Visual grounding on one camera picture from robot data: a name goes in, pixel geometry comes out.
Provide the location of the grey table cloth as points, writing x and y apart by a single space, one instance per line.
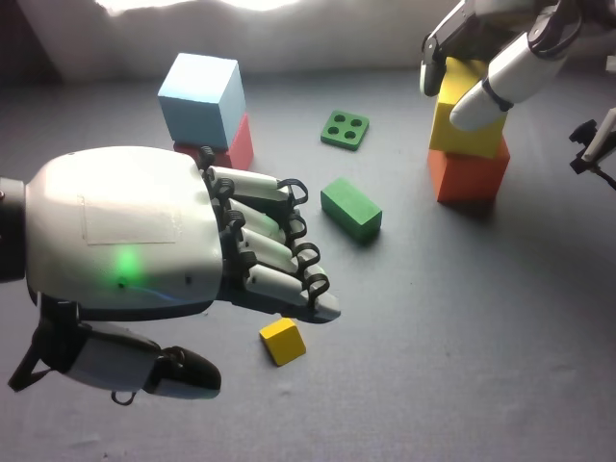
433 337

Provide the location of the red cube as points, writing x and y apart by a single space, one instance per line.
240 149

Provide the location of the small yellow block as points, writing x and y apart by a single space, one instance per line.
284 341

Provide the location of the light blue cube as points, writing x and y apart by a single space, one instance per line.
202 96

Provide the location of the orange cube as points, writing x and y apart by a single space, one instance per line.
471 178

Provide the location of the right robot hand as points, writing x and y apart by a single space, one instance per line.
520 67

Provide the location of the green rectangular block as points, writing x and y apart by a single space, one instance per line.
351 207

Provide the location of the green four-hole brick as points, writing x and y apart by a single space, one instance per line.
344 139

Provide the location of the large yellow cube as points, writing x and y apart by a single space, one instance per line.
462 139

